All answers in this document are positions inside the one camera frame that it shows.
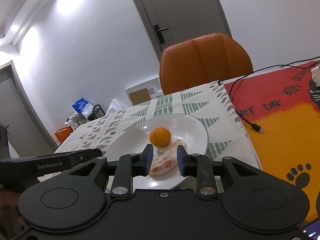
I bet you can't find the red orange printed mat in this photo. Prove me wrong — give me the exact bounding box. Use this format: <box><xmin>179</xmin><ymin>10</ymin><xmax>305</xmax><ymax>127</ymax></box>
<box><xmin>224</xmin><ymin>61</ymin><xmax>319</xmax><ymax>222</ymax></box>

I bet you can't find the black door handle lock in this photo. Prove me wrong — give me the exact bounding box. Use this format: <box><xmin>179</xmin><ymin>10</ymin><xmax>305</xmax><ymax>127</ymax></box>
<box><xmin>153</xmin><ymin>25</ymin><xmax>169</xmax><ymax>44</ymax></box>

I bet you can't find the white power adapter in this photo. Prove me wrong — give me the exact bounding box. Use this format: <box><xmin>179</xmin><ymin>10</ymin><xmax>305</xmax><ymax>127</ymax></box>
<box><xmin>311</xmin><ymin>64</ymin><xmax>320</xmax><ymax>87</ymax></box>

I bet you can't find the large orange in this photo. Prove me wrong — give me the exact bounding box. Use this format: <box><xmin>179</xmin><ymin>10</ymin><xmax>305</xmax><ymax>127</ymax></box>
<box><xmin>149</xmin><ymin>127</ymin><xmax>171</xmax><ymax>148</ymax></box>

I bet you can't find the grey door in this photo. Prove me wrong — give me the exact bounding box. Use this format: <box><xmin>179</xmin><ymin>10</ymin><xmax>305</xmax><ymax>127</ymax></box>
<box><xmin>133</xmin><ymin>0</ymin><xmax>231</xmax><ymax>56</ymax></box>
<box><xmin>1</xmin><ymin>63</ymin><xmax>56</xmax><ymax>157</ymax></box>

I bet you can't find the peeled pomelo piece front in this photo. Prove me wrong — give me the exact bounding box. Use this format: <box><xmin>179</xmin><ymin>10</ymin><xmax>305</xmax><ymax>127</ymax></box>
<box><xmin>149</xmin><ymin>139</ymin><xmax>185</xmax><ymax>180</ymax></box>

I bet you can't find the black usb cable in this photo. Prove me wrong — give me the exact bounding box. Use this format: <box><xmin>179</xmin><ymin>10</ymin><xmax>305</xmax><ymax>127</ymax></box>
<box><xmin>217</xmin><ymin>56</ymin><xmax>320</xmax><ymax>134</ymax></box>

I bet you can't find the brown cardboard piece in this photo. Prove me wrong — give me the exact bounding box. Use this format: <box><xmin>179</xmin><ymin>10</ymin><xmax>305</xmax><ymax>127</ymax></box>
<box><xmin>129</xmin><ymin>88</ymin><xmax>151</xmax><ymax>105</ymax></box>

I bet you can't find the person left hand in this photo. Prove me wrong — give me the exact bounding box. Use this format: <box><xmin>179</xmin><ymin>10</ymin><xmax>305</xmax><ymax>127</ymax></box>
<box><xmin>1</xmin><ymin>189</ymin><xmax>27</xmax><ymax>239</ymax></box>

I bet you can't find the white plastic bag by table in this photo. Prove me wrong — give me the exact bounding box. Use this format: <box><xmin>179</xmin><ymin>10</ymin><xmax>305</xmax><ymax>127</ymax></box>
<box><xmin>105</xmin><ymin>98</ymin><xmax>129</xmax><ymax>115</ymax></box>

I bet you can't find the blue white plastic bag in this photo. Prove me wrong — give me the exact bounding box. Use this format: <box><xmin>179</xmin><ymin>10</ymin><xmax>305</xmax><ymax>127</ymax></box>
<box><xmin>72</xmin><ymin>98</ymin><xmax>94</xmax><ymax>119</ymax></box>

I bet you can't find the black metal rack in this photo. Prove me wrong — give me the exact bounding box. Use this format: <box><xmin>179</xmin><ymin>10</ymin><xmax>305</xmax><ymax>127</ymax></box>
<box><xmin>65</xmin><ymin>104</ymin><xmax>105</xmax><ymax>130</ymax></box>

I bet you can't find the patterned white tablecloth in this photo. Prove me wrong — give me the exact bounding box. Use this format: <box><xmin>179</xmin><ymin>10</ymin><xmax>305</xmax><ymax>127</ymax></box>
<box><xmin>58</xmin><ymin>82</ymin><xmax>261</xmax><ymax>168</ymax></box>

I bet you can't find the orange paper bag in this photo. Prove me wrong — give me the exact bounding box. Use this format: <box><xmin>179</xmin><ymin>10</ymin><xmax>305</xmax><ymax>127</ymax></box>
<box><xmin>55</xmin><ymin>126</ymin><xmax>73</xmax><ymax>143</ymax></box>

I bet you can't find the orange leather chair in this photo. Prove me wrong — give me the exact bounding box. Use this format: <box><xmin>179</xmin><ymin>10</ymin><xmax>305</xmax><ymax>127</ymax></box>
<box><xmin>159</xmin><ymin>33</ymin><xmax>253</xmax><ymax>95</ymax></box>

